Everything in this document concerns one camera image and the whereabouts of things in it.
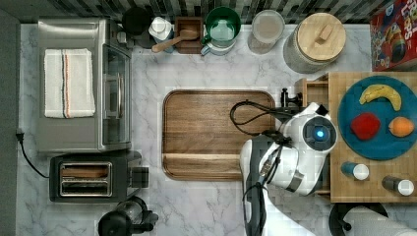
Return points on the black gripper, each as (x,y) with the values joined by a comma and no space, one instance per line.
(285,99)

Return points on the wooden drawer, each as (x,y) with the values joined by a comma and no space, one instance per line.
(317,91)

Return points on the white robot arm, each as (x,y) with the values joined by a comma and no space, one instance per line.
(291,158)

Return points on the wooden drawer cabinet top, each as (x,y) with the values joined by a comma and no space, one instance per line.
(344,189)

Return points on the ceramic jar wooden lid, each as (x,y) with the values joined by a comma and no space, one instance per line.
(315,43)

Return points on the clear container white lid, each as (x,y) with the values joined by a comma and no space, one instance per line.
(267,29)

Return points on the yellow plush banana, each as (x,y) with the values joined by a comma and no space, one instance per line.
(373,92)

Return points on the blue shaker white lid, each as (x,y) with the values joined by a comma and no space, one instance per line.
(355,170)

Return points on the wooden cutting tray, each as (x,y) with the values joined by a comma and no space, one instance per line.
(199,141)

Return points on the blue round plate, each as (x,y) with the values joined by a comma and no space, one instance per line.
(383,145)

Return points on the orange plush fruit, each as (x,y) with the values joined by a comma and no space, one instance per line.
(401,127)

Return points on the green cup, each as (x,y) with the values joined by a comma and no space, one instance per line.
(222,27)

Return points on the red Froot Loops box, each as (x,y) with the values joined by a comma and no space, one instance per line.
(394,37)

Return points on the brown wooden box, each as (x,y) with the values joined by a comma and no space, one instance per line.
(189,23)

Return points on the wooden spoon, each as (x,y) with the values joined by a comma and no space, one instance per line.
(184,34)

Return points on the dark shaker white lid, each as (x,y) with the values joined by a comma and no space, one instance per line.
(404,187)

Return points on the white blue bottle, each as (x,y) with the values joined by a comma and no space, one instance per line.
(161,30)

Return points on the black round container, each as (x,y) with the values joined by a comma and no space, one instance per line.
(136,20)

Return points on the silver toaster oven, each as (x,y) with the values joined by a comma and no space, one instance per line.
(109,128)

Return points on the white striped towel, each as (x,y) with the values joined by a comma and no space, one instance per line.
(68,89)

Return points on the black silver toaster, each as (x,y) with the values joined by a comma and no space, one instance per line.
(96,178)

